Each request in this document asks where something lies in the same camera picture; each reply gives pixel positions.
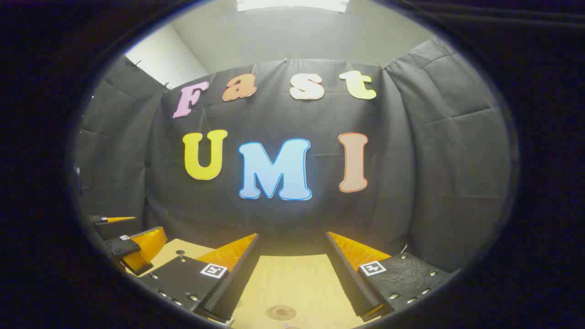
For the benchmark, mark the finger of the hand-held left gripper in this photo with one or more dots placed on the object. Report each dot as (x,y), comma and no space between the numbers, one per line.
(123,246)
(116,227)

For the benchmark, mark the ceiling light panel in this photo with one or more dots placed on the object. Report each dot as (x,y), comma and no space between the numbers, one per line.
(292,4)

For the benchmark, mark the light wooden desktop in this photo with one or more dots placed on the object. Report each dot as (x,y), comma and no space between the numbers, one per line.
(292,283)

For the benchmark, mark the black backdrop cloth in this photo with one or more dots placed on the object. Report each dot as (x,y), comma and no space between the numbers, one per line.
(283,219)

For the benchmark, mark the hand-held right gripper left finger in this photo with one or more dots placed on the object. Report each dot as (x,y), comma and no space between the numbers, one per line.
(240,278)

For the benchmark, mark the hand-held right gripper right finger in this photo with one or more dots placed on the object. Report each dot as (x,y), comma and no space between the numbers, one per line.
(349,278)

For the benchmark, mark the round wooden coaster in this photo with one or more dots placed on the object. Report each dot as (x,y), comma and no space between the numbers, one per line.
(280,312)

